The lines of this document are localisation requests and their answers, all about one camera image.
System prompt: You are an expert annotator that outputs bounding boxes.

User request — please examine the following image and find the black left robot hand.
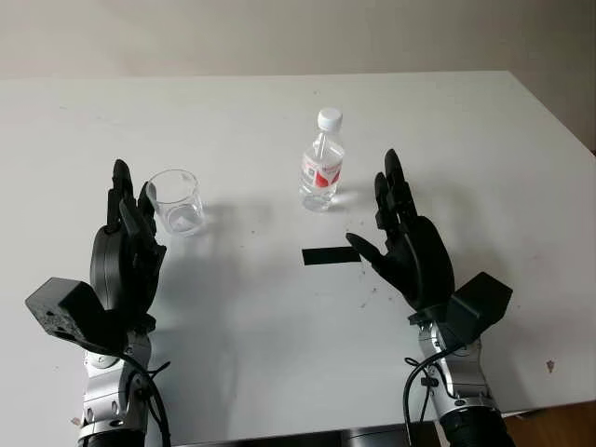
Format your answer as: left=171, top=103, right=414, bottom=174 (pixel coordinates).
left=88, top=158, right=168, bottom=335

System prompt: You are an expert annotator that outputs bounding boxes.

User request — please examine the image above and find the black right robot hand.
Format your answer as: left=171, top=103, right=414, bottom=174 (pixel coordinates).
left=345, top=148, right=456, bottom=323

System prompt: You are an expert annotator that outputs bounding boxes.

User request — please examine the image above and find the clear plastic water bottle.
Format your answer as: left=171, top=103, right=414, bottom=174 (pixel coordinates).
left=299, top=107, right=345, bottom=212

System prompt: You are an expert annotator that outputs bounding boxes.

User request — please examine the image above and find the clear glass cup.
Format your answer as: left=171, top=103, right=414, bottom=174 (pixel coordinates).
left=145, top=169, right=207, bottom=237

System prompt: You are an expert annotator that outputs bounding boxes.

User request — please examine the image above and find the black tape strip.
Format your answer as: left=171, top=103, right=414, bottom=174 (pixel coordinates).
left=301, top=247, right=362, bottom=267

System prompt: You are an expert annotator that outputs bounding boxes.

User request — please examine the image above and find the black robot torso edge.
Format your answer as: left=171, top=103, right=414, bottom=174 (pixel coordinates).
left=176, top=426, right=441, bottom=447

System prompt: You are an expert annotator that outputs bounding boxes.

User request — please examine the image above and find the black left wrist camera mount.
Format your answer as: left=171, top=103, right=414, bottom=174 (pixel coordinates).
left=25, top=278, right=128, bottom=360

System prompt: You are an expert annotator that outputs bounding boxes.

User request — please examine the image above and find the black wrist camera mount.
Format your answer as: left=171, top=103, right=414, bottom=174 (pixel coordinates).
left=25, top=278, right=128, bottom=360
left=445, top=272, right=514, bottom=348

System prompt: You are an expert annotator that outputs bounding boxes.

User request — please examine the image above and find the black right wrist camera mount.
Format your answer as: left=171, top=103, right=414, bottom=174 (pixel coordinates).
left=445, top=272, right=514, bottom=348

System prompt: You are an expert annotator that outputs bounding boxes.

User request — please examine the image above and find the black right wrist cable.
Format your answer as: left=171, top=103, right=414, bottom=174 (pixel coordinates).
left=401, top=342, right=472, bottom=447

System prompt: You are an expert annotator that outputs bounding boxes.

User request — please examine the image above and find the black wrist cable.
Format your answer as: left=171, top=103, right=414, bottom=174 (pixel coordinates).
left=124, top=352, right=174, bottom=447
left=401, top=342, right=472, bottom=447

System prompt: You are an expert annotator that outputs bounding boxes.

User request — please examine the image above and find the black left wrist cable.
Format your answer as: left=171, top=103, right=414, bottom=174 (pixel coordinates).
left=124, top=352, right=174, bottom=447

